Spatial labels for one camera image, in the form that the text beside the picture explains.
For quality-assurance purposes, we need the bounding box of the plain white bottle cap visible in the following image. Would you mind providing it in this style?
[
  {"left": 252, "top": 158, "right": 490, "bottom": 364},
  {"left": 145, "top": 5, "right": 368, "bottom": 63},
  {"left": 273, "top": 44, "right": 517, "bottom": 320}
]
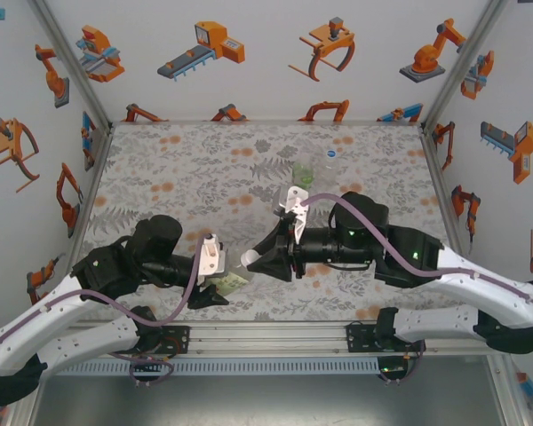
[{"left": 239, "top": 250, "right": 262, "bottom": 270}]

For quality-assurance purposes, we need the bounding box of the yellow label plastic bottle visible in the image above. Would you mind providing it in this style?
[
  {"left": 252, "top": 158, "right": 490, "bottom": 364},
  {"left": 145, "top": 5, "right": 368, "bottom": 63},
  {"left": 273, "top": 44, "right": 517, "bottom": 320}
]
[{"left": 206, "top": 252, "right": 255, "bottom": 297}]

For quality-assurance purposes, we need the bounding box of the clear unlabelled plastic bottle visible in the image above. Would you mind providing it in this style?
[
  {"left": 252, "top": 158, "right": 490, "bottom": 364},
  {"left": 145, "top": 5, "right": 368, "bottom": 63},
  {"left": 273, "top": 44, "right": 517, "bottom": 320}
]
[{"left": 317, "top": 148, "right": 346, "bottom": 193}]

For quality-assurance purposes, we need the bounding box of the green label plastic bottle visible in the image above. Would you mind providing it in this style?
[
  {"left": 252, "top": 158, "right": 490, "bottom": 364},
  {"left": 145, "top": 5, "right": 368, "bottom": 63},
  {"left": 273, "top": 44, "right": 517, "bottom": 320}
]
[{"left": 291, "top": 160, "right": 317, "bottom": 190}]

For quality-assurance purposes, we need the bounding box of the floral printed tablecloth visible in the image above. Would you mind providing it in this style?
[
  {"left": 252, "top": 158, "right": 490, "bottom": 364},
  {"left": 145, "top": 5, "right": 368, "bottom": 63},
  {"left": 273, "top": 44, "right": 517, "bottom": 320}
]
[{"left": 70, "top": 122, "right": 476, "bottom": 323}]

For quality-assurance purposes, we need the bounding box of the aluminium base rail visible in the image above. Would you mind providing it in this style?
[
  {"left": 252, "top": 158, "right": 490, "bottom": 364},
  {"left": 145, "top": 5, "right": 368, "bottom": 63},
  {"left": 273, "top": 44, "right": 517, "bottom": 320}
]
[{"left": 48, "top": 319, "right": 512, "bottom": 359}]

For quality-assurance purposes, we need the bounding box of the aluminium table side rail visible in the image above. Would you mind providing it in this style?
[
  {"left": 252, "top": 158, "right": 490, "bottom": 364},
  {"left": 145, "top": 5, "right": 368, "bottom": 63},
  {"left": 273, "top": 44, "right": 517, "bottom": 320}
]
[
  {"left": 419, "top": 123, "right": 532, "bottom": 426},
  {"left": 6, "top": 123, "right": 115, "bottom": 426}
]

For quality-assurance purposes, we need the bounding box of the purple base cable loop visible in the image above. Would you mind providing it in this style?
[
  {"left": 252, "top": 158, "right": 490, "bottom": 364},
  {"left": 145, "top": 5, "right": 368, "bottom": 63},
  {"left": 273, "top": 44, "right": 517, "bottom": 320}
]
[
  {"left": 108, "top": 348, "right": 175, "bottom": 388},
  {"left": 379, "top": 343, "right": 427, "bottom": 385}
]

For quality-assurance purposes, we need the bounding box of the aluminium frame post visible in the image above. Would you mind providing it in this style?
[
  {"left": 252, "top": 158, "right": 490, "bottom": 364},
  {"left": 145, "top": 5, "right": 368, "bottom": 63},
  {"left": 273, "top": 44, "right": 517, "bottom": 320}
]
[
  {"left": 28, "top": 0, "right": 116, "bottom": 134},
  {"left": 419, "top": 0, "right": 510, "bottom": 134}
]

